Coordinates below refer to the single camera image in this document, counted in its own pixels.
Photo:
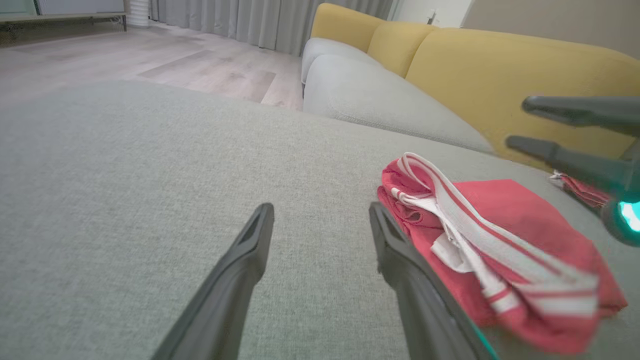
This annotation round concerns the red garment with white tag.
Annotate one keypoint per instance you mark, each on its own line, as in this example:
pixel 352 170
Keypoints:
pixel 582 192

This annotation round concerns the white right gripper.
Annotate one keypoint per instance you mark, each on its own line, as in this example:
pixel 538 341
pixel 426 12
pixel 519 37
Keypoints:
pixel 612 220

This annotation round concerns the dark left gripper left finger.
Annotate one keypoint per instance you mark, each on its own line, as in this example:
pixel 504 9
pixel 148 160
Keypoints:
pixel 230 280

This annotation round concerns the taupe sofa back panel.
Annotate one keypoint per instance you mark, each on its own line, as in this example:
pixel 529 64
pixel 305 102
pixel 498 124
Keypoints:
pixel 560 20

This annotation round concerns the yellow sofa back cushion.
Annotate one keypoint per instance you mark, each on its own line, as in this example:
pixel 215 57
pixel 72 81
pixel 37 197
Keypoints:
pixel 400 45
pixel 345 25
pixel 500 75

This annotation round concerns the white ribbed cylinder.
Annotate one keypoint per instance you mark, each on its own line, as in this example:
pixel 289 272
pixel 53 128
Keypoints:
pixel 138 12

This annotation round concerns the grey curtain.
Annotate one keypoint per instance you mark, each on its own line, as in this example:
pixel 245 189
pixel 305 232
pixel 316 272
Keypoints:
pixel 225 20

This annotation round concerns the red jersey with white trim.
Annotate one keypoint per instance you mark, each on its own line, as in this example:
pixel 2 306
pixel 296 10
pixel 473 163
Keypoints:
pixel 525 215

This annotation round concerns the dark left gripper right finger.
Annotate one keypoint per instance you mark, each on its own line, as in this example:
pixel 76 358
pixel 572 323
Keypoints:
pixel 425 310

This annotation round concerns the white cabinet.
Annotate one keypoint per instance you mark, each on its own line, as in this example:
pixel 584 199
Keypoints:
pixel 80 6

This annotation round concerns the wide grey sofa chaise seat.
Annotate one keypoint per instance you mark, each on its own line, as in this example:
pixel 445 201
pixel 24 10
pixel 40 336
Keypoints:
pixel 125 175

